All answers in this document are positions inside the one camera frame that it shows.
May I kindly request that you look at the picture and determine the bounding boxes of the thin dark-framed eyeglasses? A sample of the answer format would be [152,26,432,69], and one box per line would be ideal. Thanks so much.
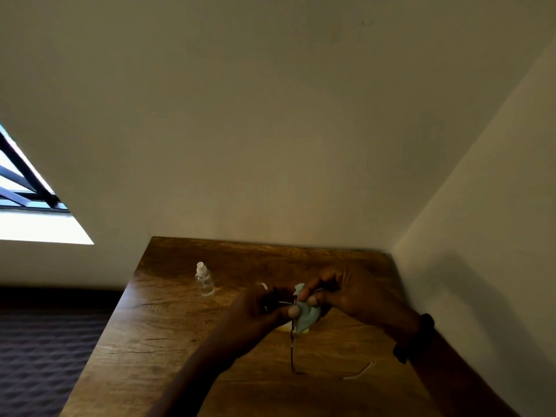
[278,299,375,380]

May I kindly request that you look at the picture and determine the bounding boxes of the black-framed window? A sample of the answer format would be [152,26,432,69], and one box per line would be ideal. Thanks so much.
[0,123,94,246]

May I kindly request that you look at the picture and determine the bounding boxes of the person's left forearm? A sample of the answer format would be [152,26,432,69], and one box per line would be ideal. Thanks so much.
[147,341,244,417]

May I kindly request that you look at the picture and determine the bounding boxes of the person's left hand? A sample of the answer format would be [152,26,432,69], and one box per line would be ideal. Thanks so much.
[216,284,301,363]

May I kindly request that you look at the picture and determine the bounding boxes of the person's right forearm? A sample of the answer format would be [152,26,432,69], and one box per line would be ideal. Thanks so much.
[408,330,520,417]

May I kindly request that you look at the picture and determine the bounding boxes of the black wristband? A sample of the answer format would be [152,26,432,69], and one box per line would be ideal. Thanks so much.
[393,313,435,365]

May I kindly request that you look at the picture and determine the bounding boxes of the light blue cleaning cloth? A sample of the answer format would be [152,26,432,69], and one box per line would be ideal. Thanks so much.
[292,283,322,335]

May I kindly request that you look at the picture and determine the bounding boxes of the person's right hand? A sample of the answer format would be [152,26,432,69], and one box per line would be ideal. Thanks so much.
[297,265,421,341]

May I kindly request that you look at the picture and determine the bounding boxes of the clear small spray bottle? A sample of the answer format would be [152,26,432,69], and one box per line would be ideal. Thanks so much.
[195,261,216,298]

